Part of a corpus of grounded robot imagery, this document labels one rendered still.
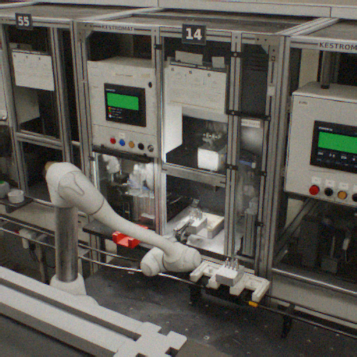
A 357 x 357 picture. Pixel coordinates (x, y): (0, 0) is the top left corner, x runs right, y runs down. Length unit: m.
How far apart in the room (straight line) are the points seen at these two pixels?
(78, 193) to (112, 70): 0.83
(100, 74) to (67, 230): 0.87
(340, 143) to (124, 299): 1.36
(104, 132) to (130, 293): 0.88
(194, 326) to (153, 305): 0.27
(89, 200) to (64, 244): 0.33
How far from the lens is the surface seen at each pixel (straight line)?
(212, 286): 2.56
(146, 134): 2.65
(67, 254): 2.36
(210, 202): 3.13
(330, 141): 2.22
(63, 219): 2.28
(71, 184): 2.05
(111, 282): 2.91
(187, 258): 2.29
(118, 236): 2.79
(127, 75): 2.62
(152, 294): 2.80
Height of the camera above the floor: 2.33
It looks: 24 degrees down
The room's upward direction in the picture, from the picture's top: straight up
